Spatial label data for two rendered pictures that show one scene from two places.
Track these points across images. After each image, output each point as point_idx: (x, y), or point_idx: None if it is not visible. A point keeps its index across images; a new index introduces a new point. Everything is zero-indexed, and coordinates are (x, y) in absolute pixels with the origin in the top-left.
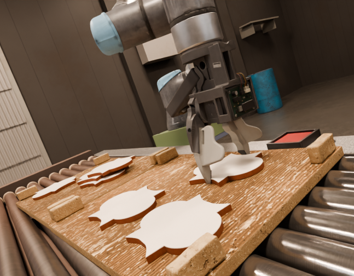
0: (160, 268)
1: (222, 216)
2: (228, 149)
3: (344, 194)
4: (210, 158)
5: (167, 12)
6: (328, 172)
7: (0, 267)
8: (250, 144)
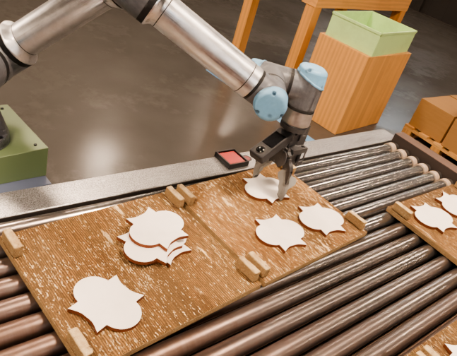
0: (347, 231)
1: None
2: (187, 172)
3: (311, 185)
4: (290, 185)
5: (309, 107)
6: None
7: (302, 313)
8: (196, 164)
